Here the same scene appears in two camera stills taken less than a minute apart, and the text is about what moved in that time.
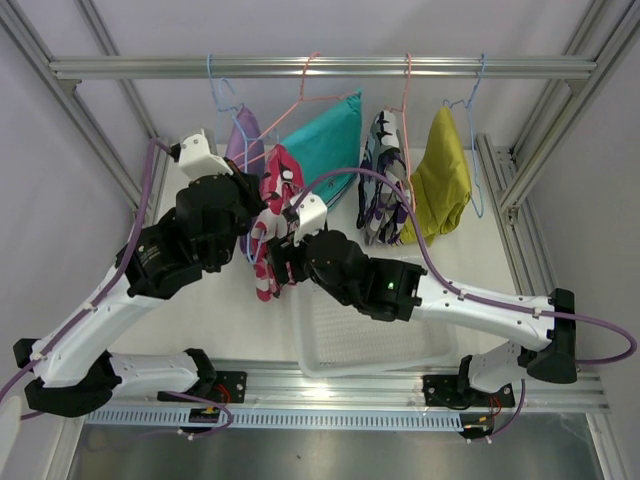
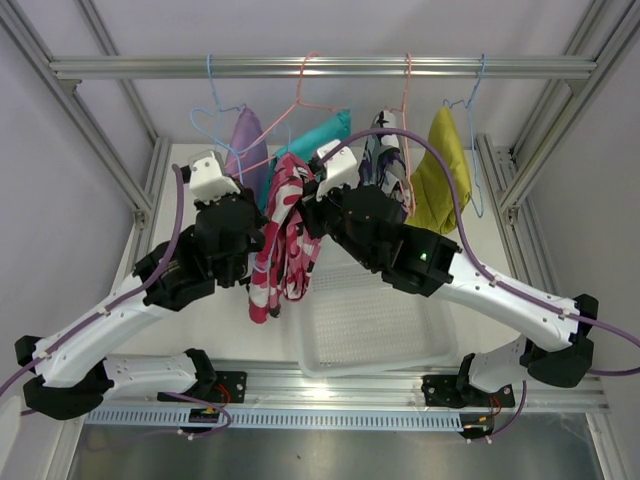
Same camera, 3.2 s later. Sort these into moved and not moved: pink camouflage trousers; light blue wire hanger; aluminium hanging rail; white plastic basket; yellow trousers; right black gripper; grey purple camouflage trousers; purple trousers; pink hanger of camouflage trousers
Moved: right black gripper; pink camouflage trousers; light blue wire hanger
Not moved: purple trousers; white plastic basket; pink hanger of camouflage trousers; yellow trousers; aluminium hanging rail; grey purple camouflage trousers
